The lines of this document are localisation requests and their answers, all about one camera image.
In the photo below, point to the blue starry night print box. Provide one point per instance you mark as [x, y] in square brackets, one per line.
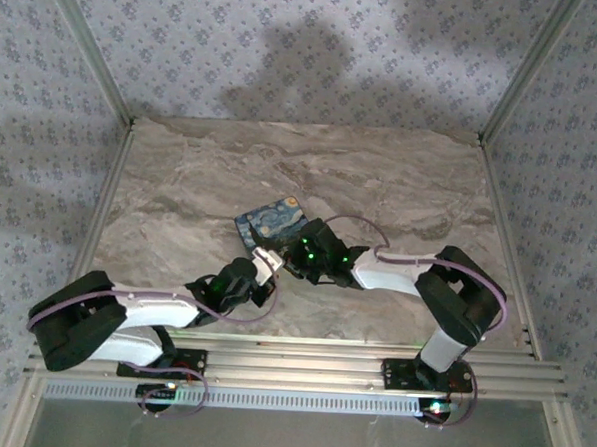
[271, 222]

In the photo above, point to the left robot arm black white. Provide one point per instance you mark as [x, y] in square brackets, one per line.
[73, 322]

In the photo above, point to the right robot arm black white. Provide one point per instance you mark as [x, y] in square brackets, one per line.
[450, 296]

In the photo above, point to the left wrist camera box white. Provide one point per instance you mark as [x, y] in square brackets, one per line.
[266, 259]

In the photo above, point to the aluminium rail beam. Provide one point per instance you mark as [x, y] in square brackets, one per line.
[296, 366]

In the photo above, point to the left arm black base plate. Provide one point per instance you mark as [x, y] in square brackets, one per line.
[193, 360]

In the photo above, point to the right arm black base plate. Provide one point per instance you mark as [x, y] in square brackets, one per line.
[396, 374]

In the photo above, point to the aluminium table side rail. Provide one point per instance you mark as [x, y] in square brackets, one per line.
[113, 184]
[500, 204]

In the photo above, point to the aluminium frame leg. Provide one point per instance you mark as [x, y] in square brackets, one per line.
[20, 414]
[560, 442]

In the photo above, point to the aluminium corner post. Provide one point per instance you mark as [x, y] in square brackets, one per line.
[532, 65]
[87, 42]

